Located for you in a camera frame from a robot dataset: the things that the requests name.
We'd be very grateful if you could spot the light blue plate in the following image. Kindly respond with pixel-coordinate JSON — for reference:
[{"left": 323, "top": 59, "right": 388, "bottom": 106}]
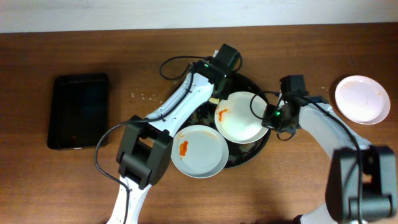
[{"left": 171, "top": 125, "right": 229, "bottom": 179}]

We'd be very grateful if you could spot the white plate top pinkish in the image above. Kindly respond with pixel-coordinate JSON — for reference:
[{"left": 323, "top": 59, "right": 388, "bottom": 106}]
[{"left": 335, "top": 75, "right": 391, "bottom": 125}]

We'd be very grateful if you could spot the yellow sponge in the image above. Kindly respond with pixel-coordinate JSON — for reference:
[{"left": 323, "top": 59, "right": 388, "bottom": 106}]
[{"left": 208, "top": 98, "right": 220, "bottom": 105}]

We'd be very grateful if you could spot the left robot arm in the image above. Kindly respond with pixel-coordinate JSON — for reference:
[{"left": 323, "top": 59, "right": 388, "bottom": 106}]
[{"left": 107, "top": 44, "right": 243, "bottom": 223}]

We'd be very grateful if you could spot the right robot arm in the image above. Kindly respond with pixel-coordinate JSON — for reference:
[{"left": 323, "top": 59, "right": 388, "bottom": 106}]
[{"left": 262, "top": 75, "right": 397, "bottom": 224}]

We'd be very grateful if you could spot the black round tray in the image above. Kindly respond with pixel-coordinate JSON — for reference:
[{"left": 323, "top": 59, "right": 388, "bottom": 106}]
[{"left": 179, "top": 73, "right": 271, "bottom": 169}]

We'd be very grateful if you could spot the black rectangular tray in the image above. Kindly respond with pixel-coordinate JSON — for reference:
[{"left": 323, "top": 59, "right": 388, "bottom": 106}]
[{"left": 47, "top": 73, "right": 109, "bottom": 150}]

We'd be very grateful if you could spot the right black cable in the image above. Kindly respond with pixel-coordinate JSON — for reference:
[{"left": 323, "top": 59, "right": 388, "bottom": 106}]
[{"left": 249, "top": 90, "right": 296, "bottom": 141}]

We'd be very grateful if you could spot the black cable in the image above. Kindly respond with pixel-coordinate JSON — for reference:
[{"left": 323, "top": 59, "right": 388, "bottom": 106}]
[
  {"left": 249, "top": 90, "right": 296, "bottom": 141},
  {"left": 94, "top": 55, "right": 243, "bottom": 224}
]

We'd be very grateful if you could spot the left black cable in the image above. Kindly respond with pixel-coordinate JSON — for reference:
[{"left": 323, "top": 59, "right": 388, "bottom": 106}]
[{"left": 94, "top": 55, "right": 243, "bottom": 224}]

